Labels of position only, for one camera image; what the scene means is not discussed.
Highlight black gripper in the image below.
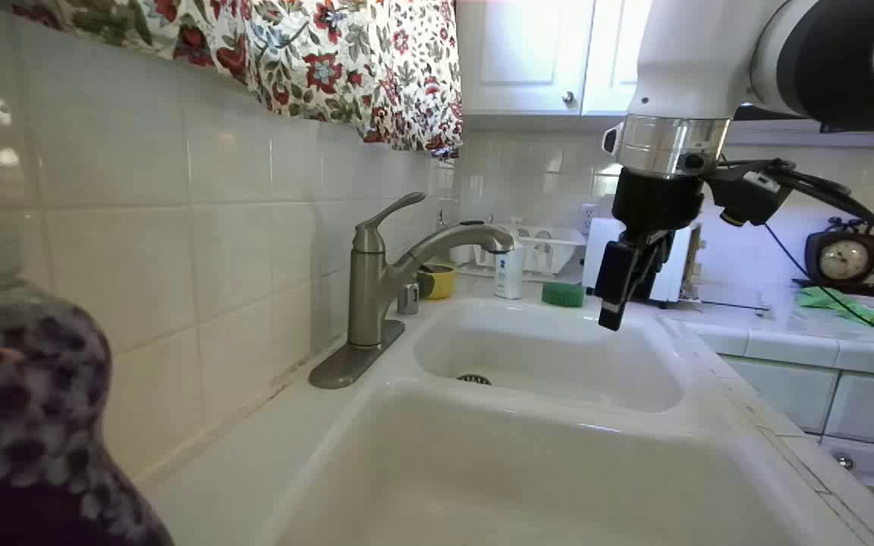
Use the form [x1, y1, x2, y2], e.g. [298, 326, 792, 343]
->
[594, 168, 710, 333]

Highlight floral curtain panel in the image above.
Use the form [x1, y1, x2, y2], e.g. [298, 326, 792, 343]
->
[0, 0, 265, 99]
[248, 0, 468, 163]

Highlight white wall cabinet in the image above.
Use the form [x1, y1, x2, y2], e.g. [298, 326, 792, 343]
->
[453, 0, 656, 119]

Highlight green sponge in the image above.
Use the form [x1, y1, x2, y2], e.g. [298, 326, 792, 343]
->
[540, 280, 589, 309]

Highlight purple floral bottle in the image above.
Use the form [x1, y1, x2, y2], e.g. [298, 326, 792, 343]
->
[0, 280, 177, 546]

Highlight brushed metal faucet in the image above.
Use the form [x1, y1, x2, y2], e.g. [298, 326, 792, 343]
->
[306, 191, 516, 390]

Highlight chrome sink cap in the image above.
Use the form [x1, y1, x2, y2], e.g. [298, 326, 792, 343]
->
[394, 280, 426, 319]

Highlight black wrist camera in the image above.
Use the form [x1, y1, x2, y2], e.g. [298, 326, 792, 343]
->
[705, 157, 800, 230]

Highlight round desk clock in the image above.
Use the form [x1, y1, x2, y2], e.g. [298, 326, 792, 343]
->
[800, 223, 874, 304]

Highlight yellow cup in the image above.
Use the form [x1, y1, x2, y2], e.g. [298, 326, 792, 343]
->
[417, 261, 458, 304]

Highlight white double sink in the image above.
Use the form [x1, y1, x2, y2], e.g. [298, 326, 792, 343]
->
[258, 293, 872, 546]

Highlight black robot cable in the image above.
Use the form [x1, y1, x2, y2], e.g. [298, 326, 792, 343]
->
[759, 157, 874, 358]

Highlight green cloth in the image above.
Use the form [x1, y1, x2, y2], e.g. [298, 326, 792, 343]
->
[796, 284, 874, 327]

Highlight white soap bottle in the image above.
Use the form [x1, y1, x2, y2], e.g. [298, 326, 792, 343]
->
[494, 241, 525, 304]

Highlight white lower drawers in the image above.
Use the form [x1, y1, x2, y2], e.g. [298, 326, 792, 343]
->
[721, 352, 874, 485]

